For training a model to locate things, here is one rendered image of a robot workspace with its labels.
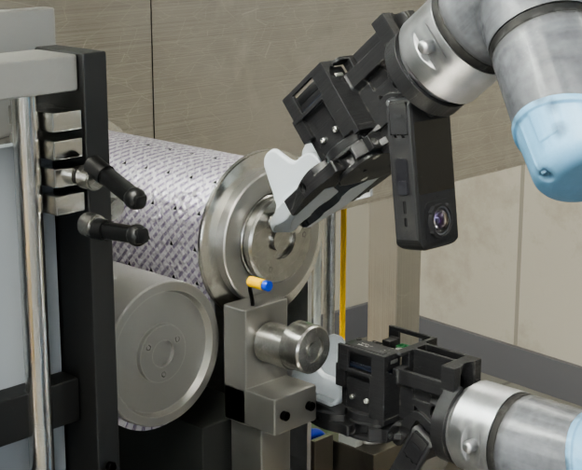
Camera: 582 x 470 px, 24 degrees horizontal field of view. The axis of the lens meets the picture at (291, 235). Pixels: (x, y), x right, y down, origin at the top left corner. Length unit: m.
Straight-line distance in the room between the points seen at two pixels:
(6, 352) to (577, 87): 0.39
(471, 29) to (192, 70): 0.63
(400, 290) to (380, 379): 0.98
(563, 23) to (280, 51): 0.76
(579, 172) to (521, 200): 3.43
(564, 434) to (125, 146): 0.47
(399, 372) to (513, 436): 0.13
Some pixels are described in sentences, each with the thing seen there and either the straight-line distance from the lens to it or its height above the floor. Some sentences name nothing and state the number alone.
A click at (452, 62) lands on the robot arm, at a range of 0.94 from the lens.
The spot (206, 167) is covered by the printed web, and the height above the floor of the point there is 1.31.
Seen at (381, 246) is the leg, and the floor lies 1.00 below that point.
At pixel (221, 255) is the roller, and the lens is 1.11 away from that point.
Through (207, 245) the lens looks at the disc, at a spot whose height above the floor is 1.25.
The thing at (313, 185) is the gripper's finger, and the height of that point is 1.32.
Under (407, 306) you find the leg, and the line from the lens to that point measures 2.13.
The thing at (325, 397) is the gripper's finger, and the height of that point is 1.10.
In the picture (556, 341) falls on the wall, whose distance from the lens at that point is 4.30.
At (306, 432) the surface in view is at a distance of 1.26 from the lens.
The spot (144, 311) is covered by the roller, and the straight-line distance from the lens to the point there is 1.08.
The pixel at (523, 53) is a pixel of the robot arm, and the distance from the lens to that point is 0.87.
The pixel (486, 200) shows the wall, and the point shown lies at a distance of 4.37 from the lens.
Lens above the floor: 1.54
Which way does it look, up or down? 14 degrees down
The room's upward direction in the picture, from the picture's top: straight up
